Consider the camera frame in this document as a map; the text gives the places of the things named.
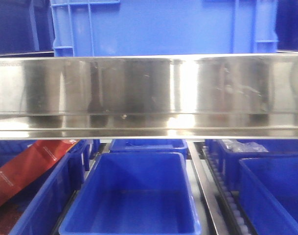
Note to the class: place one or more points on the rear centre blue bin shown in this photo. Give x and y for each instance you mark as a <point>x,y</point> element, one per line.
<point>149,145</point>

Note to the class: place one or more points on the blue bin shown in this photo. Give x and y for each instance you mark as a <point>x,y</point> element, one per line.
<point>134,194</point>
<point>36,209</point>
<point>149,145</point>
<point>227,162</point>
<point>268,194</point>

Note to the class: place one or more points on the rear right blue bin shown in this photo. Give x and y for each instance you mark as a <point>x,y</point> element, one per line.
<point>227,162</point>

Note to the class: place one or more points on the clear plastic bags in bin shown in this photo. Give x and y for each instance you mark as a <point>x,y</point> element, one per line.
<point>239,147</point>

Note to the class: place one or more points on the stainless steel shelf beam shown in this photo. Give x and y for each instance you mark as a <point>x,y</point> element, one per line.
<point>216,96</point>

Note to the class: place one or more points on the large blue crate upper shelf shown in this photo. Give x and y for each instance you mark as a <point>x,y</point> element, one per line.
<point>163,27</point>

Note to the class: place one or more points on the left blue bin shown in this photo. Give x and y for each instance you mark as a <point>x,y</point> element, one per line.
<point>36,209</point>

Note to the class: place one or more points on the red foil pouch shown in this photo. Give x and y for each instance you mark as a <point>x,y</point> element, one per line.
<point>29,165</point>

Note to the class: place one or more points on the white roller track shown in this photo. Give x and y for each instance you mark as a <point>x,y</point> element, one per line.
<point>233,216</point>

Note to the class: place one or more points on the steel divider rail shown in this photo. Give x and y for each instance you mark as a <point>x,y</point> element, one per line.
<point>207,187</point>

